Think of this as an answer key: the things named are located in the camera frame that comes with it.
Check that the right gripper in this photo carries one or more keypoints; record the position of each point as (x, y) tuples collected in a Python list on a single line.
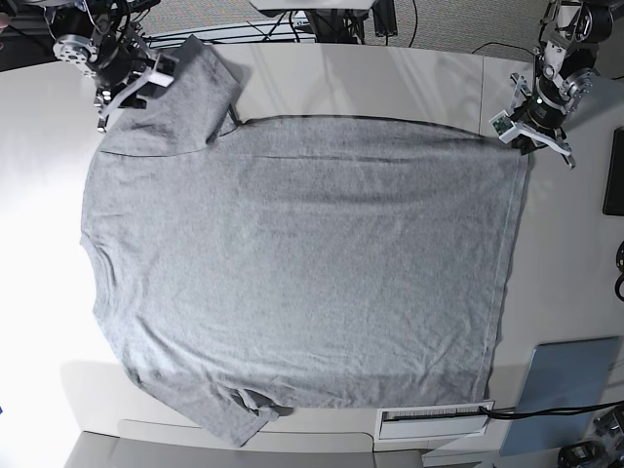
[(119, 69)]

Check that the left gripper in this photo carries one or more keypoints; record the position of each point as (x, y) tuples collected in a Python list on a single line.
[(545, 109)]

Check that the grey T-shirt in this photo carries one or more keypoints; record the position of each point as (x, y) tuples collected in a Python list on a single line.
[(325, 262)]

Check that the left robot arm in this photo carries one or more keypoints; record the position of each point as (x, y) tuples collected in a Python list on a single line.
[(564, 60)]

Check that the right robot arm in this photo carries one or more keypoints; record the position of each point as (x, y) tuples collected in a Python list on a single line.
[(122, 18)]

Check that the black tablet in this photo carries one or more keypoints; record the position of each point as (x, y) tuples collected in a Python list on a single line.
[(614, 188)]

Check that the black round device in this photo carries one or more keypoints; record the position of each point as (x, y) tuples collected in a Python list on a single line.
[(618, 287)]

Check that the blue-grey mat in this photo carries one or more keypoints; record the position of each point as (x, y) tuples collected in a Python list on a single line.
[(566, 374)]

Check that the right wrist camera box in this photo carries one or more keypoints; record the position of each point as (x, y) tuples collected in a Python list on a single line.
[(160, 79)]

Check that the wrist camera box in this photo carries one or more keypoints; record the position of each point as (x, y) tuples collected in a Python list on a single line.
[(504, 127), (160, 79)]

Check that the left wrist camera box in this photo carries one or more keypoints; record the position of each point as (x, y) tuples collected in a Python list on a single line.
[(504, 127)]

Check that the white cable grommet plate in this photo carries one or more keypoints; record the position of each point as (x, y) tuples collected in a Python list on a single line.
[(431, 423)]

